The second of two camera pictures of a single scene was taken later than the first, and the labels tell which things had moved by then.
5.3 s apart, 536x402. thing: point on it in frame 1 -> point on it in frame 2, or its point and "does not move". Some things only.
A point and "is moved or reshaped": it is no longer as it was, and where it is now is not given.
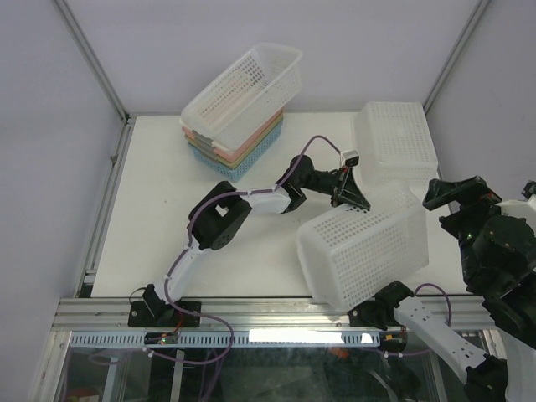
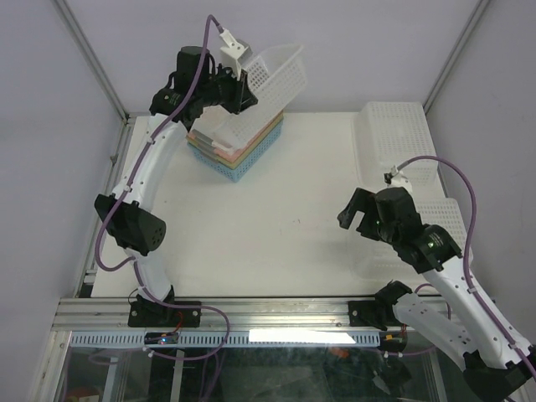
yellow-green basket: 245,157 does not move
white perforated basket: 351,255 is moved or reshaped
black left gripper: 353,194 -> 243,96
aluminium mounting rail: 111,314 does not move
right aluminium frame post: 457,48 does not move
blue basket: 249,166 does not move
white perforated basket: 394,145 does not move
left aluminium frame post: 86,49 does not move
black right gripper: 476,197 -> 364,201
